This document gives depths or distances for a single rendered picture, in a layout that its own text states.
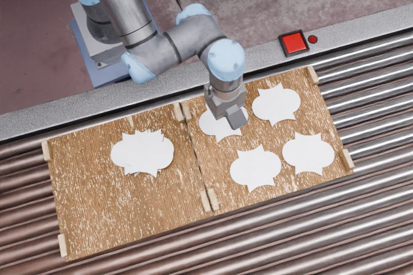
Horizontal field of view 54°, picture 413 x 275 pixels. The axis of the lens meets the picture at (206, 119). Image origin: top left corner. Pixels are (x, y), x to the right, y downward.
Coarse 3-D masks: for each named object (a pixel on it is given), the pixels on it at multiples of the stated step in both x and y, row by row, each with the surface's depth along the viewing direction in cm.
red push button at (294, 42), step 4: (284, 36) 130; (288, 36) 129; (292, 36) 129; (296, 36) 129; (300, 36) 129; (284, 40) 129; (288, 40) 129; (292, 40) 129; (296, 40) 129; (300, 40) 129; (288, 44) 128; (292, 44) 128; (296, 44) 128; (300, 44) 128; (304, 44) 128; (288, 48) 128; (292, 48) 128; (296, 48) 128; (300, 48) 128; (304, 48) 128; (288, 52) 128
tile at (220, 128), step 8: (208, 112) 120; (200, 120) 119; (208, 120) 119; (224, 120) 119; (200, 128) 118; (208, 128) 118; (216, 128) 118; (224, 128) 118; (240, 128) 119; (216, 136) 117; (224, 136) 117
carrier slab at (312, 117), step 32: (256, 96) 122; (320, 96) 122; (192, 128) 119; (256, 128) 119; (288, 128) 119; (320, 128) 119; (224, 160) 116; (224, 192) 113; (256, 192) 113; (288, 192) 113
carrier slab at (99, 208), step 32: (96, 128) 120; (128, 128) 120; (160, 128) 120; (64, 160) 117; (96, 160) 117; (192, 160) 116; (64, 192) 114; (96, 192) 114; (128, 192) 114; (160, 192) 114; (192, 192) 113; (64, 224) 111; (96, 224) 111; (128, 224) 111; (160, 224) 111
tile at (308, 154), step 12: (288, 144) 116; (300, 144) 116; (312, 144) 116; (324, 144) 116; (288, 156) 115; (300, 156) 115; (312, 156) 115; (324, 156) 115; (300, 168) 114; (312, 168) 114
